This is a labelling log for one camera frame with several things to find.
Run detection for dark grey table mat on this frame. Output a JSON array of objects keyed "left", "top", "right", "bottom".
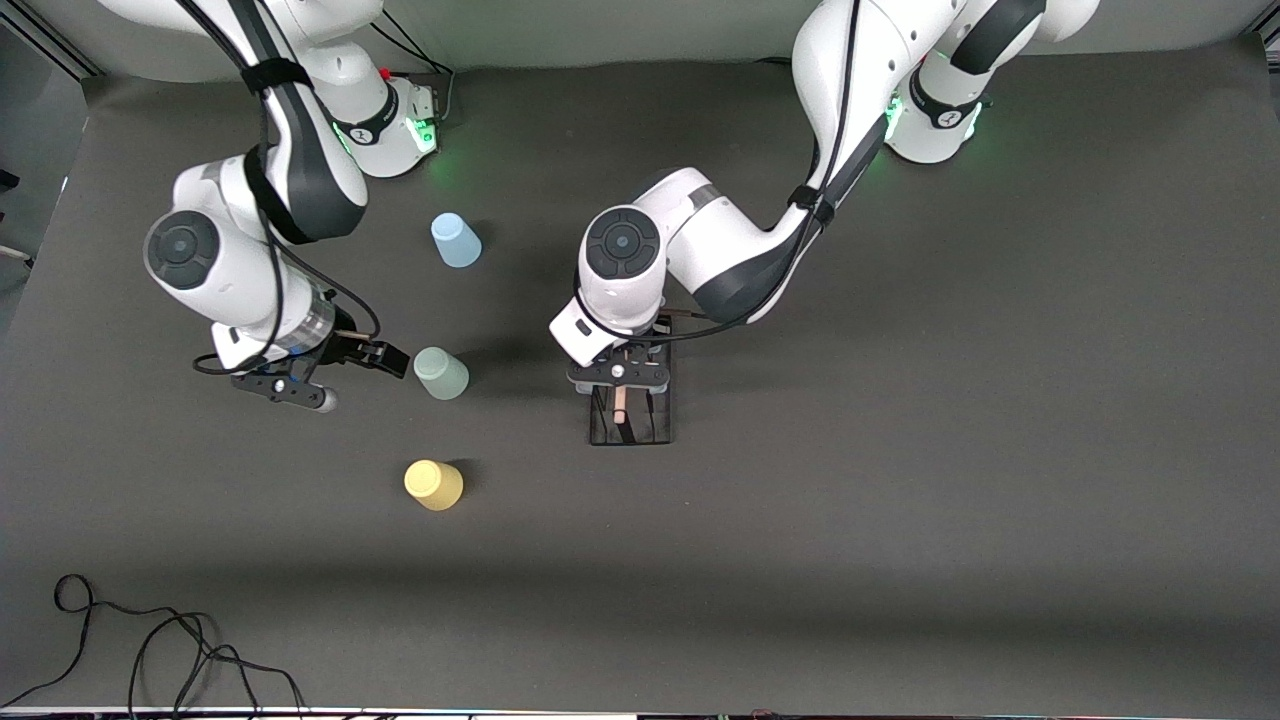
[{"left": 0, "top": 38, "right": 1280, "bottom": 714}]

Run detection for black wire cup holder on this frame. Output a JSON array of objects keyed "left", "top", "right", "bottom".
[{"left": 587, "top": 338, "right": 677, "bottom": 448}]

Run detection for black loose tangled cable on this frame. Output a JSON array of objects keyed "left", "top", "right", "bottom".
[{"left": 0, "top": 573, "right": 307, "bottom": 720}]

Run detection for light blue plastic cup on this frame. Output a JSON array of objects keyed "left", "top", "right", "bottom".
[{"left": 430, "top": 212, "right": 483, "bottom": 269}]

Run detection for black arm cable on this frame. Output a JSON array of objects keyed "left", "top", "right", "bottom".
[
  {"left": 175, "top": 0, "right": 382, "bottom": 377},
  {"left": 571, "top": 0, "right": 864, "bottom": 347}
]

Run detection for pale green plastic cup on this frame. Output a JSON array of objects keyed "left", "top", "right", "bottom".
[{"left": 413, "top": 346, "right": 471, "bottom": 402}]

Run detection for black right base cables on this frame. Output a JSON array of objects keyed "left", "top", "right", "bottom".
[{"left": 368, "top": 18, "right": 458, "bottom": 129}]

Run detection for yellow plastic cup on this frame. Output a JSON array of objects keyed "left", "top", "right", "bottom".
[{"left": 403, "top": 459, "right": 465, "bottom": 512}]

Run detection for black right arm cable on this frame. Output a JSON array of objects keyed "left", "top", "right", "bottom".
[{"left": 175, "top": 0, "right": 382, "bottom": 377}]

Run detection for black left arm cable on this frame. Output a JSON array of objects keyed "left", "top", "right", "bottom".
[{"left": 571, "top": 0, "right": 864, "bottom": 347}]

